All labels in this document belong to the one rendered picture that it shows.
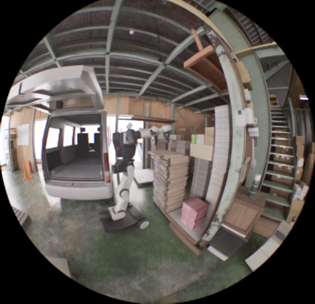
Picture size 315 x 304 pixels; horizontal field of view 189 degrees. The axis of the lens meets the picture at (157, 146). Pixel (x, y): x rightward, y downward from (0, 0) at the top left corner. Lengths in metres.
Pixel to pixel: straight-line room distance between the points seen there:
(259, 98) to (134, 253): 2.62
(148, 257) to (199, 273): 0.62
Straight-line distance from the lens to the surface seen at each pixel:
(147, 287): 1.32
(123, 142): 1.04
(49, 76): 0.76
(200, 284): 1.40
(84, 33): 2.00
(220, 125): 1.32
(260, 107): 1.71
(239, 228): 1.10
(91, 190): 1.72
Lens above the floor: 1.32
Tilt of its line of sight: 5 degrees down
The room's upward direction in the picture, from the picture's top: 1 degrees clockwise
